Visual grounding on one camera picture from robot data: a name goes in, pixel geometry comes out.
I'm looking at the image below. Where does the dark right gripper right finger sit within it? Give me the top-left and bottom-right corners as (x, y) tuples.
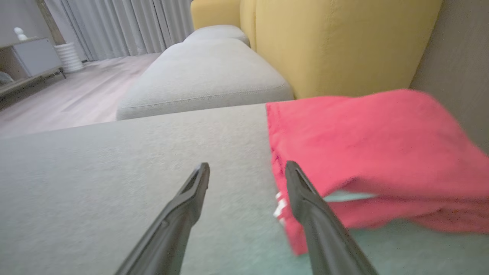
(285, 160), (379, 275)

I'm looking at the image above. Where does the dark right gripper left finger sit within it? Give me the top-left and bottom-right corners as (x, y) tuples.
(115, 162), (210, 275)

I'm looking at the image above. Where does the red mesh basketball jersey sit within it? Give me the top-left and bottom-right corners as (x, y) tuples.
(266, 89), (489, 256)

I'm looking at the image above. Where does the large grey sofa seat cushion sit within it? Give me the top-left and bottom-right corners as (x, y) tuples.
(0, 103), (489, 275)

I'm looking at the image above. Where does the medium grey sofa seat cushion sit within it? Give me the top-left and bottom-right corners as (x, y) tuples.
(117, 38), (295, 121)

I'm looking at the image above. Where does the wide yellow sofa backrest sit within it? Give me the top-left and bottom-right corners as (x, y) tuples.
(240, 0), (443, 100)

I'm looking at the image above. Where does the white ribbed vase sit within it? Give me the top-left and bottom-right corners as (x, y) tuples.
(54, 42), (84, 73)

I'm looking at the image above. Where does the small grey sofa seat cushion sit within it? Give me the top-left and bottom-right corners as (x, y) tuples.
(183, 25), (251, 47)

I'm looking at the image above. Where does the grey pleated curtain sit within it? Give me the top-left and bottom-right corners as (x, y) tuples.
(44, 0), (194, 61)

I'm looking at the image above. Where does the grey low TV cabinet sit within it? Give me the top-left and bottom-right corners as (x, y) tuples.
(0, 37), (66, 100)

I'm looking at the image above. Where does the narrow yellow sofa backrest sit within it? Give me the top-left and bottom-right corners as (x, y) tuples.
(190, 0), (242, 30)

